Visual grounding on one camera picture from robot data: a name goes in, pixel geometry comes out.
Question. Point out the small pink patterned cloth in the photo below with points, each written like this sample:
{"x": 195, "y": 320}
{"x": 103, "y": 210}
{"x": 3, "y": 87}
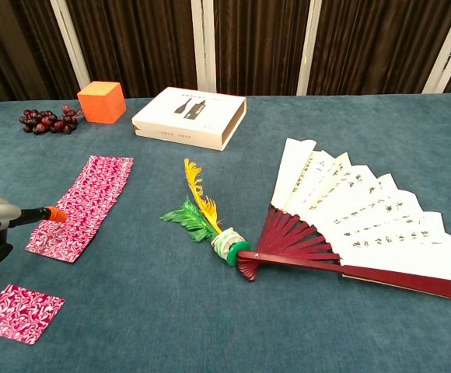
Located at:
{"x": 19, "y": 314}

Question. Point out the dark red grape bunch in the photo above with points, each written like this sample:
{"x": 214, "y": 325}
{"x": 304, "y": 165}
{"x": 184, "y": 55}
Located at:
{"x": 48, "y": 122}

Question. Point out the orange cube block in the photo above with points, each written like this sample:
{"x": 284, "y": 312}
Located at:
{"x": 101, "y": 104}

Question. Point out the yellow green feather shuttlecock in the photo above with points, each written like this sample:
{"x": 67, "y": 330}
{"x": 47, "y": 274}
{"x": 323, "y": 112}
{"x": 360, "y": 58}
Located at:
{"x": 204, "y": 221}

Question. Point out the white flat product box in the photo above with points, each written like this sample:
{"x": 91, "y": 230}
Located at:
{"x": 188, "y": 116}

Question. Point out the dark brown pleated curtain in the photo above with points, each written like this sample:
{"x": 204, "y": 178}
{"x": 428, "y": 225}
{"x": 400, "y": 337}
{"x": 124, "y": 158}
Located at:
{"x": 140, "y": 42}

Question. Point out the blue felt table cloth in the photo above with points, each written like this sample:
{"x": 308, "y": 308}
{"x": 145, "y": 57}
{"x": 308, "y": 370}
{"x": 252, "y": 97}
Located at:
{"x": 210, "y": 318}

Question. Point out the paper folding fan red ribs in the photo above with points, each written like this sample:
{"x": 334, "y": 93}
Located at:
{"x": 365, "y": 217}

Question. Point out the white frame pole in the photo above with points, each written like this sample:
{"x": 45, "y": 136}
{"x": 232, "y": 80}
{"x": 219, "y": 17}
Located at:
{"x": 309, "y": 46}
{"x": 70, "y": 42}
{"x": 449, "y": 46}
{"x": 204, "y": 42}

